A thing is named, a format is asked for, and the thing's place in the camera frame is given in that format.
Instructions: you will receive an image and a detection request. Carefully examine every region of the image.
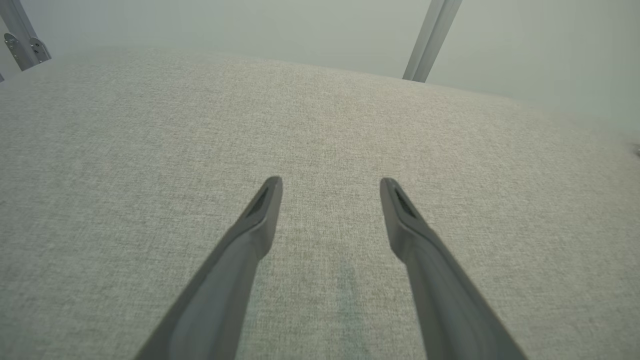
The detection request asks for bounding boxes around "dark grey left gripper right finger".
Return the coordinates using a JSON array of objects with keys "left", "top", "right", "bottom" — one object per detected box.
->
[{"left": 379, "top": 177, "right": 529, "bottom": 360}]

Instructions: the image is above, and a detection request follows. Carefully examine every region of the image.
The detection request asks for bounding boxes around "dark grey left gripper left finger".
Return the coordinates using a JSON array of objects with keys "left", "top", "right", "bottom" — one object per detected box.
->
[{"left": 135, "top": 175, "right": 284, "bottom": 360}]

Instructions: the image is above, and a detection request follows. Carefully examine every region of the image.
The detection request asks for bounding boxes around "plain grey metal post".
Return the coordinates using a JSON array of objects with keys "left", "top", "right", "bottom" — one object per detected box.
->
[{"left": 402, "top": 0, "right": 464, "bottom": 84}]

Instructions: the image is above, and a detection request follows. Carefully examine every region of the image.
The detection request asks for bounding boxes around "grey metal post with bracket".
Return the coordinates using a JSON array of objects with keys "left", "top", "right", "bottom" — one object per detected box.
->
[{"left": 0, "top": 0, "right": 52, "bottom": 72}]

